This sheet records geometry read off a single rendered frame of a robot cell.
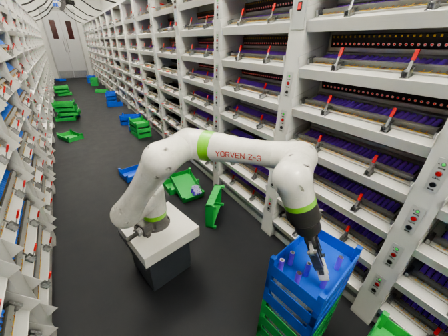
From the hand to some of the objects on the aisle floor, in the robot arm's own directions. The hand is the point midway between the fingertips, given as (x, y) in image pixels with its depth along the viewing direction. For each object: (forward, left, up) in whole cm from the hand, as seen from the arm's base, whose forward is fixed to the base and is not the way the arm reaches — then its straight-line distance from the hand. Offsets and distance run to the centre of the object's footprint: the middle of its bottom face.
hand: (321, 269), depth 73 cm
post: (+45, -24, -58) cm, 77 cm away
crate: (+54, +86, -54) cm, 115 cm away
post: (+95, +107, -54) cm, 153 cm away
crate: (+67, +139, -53) cm, 163 cm away
